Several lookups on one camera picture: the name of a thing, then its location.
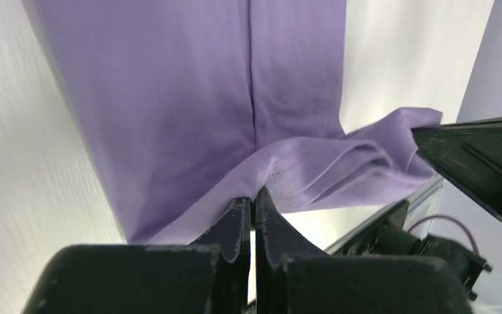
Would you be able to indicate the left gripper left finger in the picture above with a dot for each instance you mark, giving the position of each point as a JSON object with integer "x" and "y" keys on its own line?
{"x": 209, "y": 275}

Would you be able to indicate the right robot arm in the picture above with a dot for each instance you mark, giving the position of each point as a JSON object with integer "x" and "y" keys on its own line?
{"x": 433, "y": 251}

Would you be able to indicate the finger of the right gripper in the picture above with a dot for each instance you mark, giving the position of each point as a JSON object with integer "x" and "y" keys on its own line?
{"x": 468, "y": 155}

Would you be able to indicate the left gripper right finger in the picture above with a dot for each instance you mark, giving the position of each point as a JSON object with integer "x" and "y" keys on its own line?
{"x": 295, "y": 276}

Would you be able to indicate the aluminium frame rail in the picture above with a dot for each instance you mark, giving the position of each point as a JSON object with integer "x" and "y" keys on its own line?
{"x": 424, "y": 195}

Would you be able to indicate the purple t shirt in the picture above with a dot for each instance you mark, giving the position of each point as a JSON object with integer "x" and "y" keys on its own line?
{"x": 186, "y": 105}

